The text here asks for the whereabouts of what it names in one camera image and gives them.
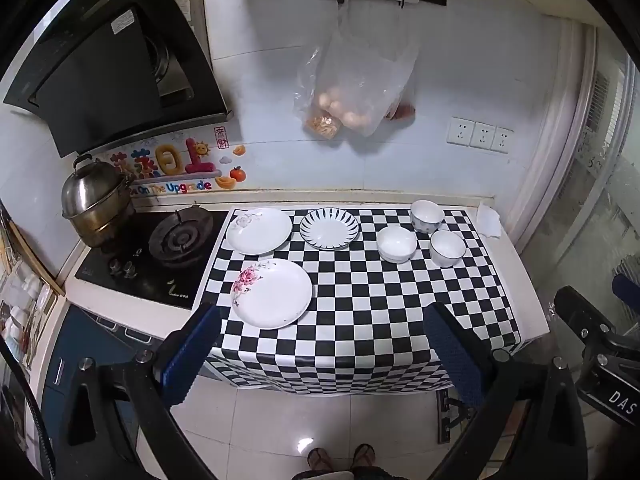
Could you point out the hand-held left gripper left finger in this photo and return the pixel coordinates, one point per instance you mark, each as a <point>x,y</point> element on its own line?
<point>192,350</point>

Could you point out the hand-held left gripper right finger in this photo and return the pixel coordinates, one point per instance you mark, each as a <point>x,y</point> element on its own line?
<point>455,355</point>

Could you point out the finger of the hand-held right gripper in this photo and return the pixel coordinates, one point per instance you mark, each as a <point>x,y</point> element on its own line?
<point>580,310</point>

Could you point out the white plate with pink flowers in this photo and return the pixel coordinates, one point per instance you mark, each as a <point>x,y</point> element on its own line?
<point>272,292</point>

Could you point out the white bowl with black rim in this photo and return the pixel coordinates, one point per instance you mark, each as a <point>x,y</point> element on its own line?
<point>448,250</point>

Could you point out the plain white bowl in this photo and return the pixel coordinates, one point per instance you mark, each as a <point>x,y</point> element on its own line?
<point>396,245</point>

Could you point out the white plate with blue stripes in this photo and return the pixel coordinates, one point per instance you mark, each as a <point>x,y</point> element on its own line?
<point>330,228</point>

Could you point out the black glass gas stove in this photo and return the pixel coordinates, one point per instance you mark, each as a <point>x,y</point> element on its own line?
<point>145,280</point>

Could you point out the black and white checkered cover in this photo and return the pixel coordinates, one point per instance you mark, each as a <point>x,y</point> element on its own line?
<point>365,310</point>

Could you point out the black gas burner grate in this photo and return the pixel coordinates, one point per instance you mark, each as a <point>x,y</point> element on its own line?
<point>180,237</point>

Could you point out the blue kitchen cabinet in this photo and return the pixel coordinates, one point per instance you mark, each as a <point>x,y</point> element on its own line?
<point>75,340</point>

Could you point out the white paper tissue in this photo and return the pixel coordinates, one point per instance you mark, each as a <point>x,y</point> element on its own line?
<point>488,220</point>

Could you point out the person's right foot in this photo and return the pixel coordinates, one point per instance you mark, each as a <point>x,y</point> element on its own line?
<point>364,456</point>

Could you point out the person's foot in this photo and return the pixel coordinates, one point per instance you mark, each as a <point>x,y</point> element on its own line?
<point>364,456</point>
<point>320,458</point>

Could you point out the white plate with grey flowers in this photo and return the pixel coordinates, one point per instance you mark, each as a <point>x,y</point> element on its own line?
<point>259,230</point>

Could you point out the white bowl with blue pattern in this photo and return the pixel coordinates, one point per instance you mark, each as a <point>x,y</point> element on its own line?
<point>426,215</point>

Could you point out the person's left foot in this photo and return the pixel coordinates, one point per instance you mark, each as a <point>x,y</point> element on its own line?
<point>320,458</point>

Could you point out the stainless steel steamer pot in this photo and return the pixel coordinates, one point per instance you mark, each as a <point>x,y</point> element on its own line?
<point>97,200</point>

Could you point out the wooden board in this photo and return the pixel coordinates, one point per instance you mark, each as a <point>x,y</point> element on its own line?
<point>35,257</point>

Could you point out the clear plastic bag of eggs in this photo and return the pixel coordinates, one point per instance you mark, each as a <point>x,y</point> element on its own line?
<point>357,85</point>

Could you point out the black range hood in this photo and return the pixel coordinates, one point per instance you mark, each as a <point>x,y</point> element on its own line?
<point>115,65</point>

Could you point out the black metal bracket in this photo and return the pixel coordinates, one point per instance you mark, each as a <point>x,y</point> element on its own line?
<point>452,417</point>

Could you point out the white door frame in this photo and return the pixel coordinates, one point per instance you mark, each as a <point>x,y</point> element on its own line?
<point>555,160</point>

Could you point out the colourful wall sticker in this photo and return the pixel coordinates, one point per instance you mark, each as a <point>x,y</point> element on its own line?
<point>170,165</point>

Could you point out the white wall power outlet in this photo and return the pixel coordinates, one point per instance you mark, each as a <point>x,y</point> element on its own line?
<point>461,131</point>
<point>483,136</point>
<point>502,140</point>

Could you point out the steel hood duct cover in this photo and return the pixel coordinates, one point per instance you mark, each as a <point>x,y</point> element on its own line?
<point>187,10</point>

